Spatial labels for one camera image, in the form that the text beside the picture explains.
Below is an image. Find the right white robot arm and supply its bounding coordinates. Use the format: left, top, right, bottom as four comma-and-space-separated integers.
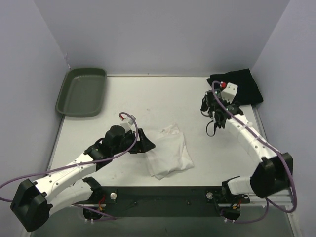
201, 89, 290, 198

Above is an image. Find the dark green plastic tray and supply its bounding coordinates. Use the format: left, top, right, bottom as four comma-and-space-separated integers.
55, 68, 107, 118

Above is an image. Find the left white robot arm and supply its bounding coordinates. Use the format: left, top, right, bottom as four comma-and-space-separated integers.
10, 125, 156, 232

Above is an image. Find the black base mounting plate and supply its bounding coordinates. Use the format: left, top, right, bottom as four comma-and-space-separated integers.
80, 186, 250, 217

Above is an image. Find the black t-shirt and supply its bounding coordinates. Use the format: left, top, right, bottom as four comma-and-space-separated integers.
207, 69, 264, 105

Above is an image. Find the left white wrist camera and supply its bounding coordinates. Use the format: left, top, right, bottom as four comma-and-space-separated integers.
120, 115, 136, 132

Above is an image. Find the white t-shirt with robot print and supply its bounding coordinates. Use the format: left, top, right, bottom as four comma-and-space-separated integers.
146, 123, 195, 180

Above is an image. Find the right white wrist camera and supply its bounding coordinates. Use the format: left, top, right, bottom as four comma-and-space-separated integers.
221, 82, 238, 104

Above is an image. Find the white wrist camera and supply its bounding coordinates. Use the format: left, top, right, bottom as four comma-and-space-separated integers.
120, 115, 136, 132
221, 82, 238, 104

